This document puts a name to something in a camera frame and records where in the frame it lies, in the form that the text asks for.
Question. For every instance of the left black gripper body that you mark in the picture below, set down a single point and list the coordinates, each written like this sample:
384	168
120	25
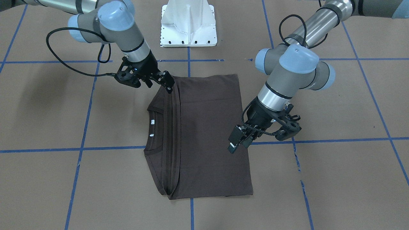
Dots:
259	116

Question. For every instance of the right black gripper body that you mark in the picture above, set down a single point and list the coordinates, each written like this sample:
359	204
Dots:
149	68

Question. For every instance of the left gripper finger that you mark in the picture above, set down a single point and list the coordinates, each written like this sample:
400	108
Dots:
248	138
237	136

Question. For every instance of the dark brown t-shirt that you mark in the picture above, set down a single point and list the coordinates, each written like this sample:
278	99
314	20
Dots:
188	139

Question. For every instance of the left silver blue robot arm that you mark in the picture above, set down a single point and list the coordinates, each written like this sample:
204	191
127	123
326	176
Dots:
292	65

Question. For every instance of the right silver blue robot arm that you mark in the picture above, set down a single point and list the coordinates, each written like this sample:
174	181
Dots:
107	22

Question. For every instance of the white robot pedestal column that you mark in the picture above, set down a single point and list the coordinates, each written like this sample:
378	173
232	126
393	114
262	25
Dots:
188	23

